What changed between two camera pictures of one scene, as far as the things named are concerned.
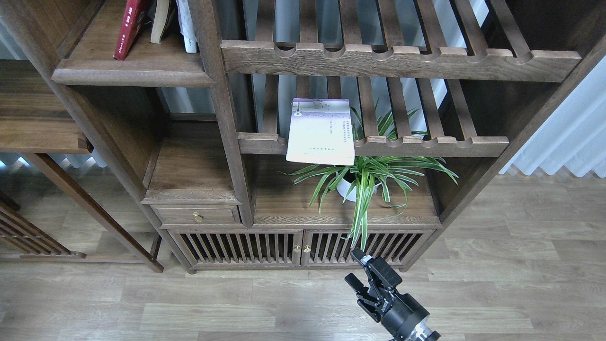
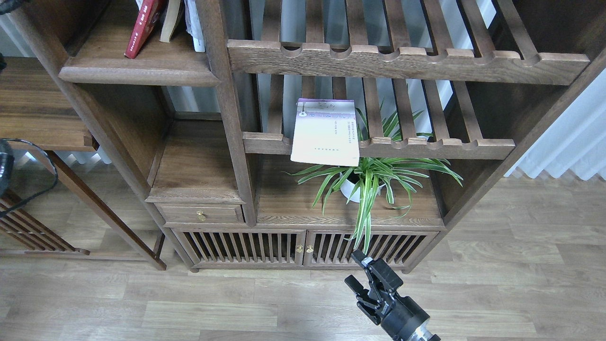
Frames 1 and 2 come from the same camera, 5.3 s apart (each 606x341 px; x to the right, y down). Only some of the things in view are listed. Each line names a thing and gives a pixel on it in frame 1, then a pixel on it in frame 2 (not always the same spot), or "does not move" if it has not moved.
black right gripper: [399, 313] does not move
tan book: [160, 18] → [172, 17]
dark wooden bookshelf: [264, 136] does not move
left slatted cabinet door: [240, 248] does not move
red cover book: [134, 11] → [148, 12]
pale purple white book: [320, 131] does not move
